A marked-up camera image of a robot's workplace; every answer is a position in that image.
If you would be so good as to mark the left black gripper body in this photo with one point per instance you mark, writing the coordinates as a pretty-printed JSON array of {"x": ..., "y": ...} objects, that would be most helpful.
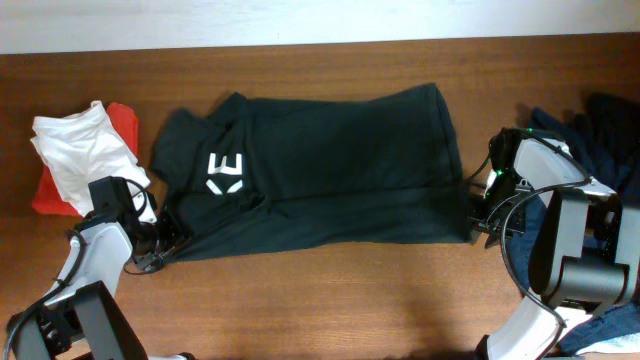
[{"x": 164, "y": 236}]

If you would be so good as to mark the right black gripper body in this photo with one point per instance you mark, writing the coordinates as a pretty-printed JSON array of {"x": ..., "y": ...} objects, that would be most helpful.
[{"x": 488, "y": 213}]

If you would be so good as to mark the dark green Nike t-shirt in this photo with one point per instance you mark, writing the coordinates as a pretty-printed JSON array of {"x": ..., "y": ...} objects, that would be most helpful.
[{"x": 271, "y": 175}]

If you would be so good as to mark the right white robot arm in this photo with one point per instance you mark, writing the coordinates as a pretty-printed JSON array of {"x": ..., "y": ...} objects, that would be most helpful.
[{"x": 585, "y": 258}]

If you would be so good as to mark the red folded garment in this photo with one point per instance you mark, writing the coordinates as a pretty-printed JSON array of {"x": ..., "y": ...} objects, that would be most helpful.
[{"x": 47, "y": 199}]

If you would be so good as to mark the white folded t-shirt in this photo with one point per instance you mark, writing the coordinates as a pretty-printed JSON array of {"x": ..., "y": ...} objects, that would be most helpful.
[{"x": 81, "y": 148}]

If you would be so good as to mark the navy blue trousers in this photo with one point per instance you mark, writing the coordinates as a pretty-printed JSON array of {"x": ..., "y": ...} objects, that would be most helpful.
[{"x": 605, "y": 142}]

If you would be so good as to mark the white towel corner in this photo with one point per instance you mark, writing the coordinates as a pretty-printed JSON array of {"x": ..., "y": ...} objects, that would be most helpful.
[{"x": 626, "y": 344}]

